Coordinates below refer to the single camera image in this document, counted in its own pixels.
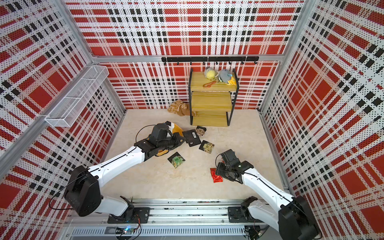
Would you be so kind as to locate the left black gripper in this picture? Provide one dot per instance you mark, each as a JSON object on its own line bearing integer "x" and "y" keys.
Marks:
{"x": 176, "y": 137}

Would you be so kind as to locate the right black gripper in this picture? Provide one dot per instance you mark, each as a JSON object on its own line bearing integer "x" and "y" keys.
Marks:
{"x": 219, "y": 170}

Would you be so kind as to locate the yellow plastic storage box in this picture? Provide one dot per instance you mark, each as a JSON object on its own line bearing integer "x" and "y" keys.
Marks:
{"x": 173, "y": 138}

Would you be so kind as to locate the red tea bag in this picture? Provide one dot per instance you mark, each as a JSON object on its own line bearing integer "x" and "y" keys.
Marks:
{"x": 216, "y": 178}

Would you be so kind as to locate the black green label tea bag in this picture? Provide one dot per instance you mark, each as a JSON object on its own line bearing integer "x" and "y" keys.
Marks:
{"x": 176, "y": 160}

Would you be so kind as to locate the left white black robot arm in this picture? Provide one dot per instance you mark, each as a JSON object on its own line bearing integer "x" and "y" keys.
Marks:
{"x": 83, "y": 191}

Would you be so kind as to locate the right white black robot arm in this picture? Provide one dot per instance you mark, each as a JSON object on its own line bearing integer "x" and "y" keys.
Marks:
{"x": 291, "y": 216}

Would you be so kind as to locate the black gold label tea bag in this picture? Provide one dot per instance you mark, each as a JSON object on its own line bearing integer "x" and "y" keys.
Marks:
{"x": 206, "y": 147}

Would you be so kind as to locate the small brown tea bag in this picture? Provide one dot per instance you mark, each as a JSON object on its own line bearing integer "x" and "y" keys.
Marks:
{"x": 201, "y": 130}

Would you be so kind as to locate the brown plush toy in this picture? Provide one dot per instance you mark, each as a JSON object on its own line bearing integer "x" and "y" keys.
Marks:
{"x": 180, "y": 108}

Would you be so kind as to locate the grey plush toy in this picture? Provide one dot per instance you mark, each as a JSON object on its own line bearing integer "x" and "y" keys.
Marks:
{"x": 227, "y": 77}

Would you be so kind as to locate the green circuit board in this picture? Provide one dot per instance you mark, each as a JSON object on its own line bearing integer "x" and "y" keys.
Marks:
{"x": 125, "y": 231}

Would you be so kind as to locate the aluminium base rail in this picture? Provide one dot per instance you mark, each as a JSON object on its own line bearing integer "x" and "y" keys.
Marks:
{"x": 166, "y": 218}

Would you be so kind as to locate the wooden black frame shelf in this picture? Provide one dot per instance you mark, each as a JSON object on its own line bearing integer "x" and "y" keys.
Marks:
{"x": 214, "y": 106}

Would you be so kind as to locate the orange ring toy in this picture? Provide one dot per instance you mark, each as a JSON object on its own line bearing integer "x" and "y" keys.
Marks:
{"x": 210, "y": 84}

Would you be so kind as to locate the white wire mesh basket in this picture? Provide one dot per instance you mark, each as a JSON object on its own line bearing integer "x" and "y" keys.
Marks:
{"x": 68, "y": 109}

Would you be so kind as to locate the black hook rail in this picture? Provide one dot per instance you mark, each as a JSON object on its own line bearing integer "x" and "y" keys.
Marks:
{"x": 209, "y": 59}

